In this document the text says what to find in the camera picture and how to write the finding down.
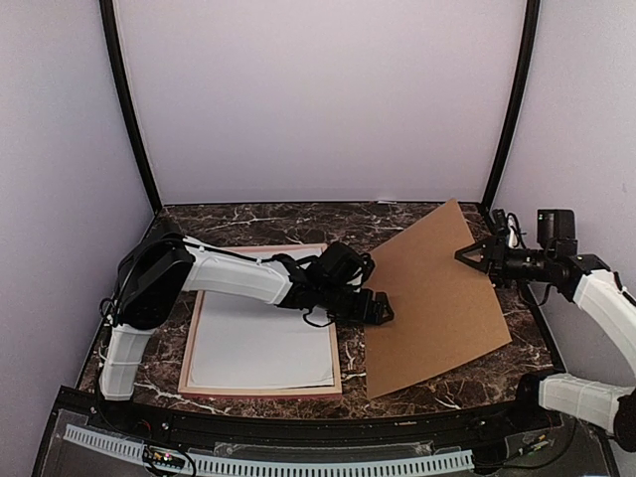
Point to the light wooden picture frame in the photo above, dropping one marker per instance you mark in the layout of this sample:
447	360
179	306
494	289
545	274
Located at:
186	377

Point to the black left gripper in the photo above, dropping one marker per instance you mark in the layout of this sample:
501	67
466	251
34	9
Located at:
363	316

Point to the brown cardboard backing board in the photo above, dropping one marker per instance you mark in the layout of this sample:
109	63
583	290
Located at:
447	314

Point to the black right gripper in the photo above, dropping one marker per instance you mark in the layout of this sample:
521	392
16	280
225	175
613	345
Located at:
483	263

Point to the grey slotted cable duct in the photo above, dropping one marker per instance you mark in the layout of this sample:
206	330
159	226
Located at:
243	460

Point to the black corner post left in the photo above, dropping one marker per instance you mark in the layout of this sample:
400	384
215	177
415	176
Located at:
125	100

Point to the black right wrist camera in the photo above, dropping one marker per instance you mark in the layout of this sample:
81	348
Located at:
555	225

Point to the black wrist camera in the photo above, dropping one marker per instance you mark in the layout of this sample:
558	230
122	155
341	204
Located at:
340	265
555	225

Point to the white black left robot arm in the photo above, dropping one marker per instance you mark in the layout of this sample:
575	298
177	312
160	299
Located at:
152	277

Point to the black corner post right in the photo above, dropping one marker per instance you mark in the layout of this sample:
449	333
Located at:
514	106

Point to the red sunset photo print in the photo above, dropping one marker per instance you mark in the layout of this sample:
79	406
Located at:
263	348

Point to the black table edge rail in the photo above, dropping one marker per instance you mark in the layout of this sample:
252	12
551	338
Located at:
489	429

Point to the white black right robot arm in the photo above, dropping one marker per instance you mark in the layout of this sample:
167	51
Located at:
596	331

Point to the black corner post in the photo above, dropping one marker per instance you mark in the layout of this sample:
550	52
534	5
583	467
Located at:
125	100
514	106

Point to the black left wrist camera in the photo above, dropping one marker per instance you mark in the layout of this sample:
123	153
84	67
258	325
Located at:
340	265

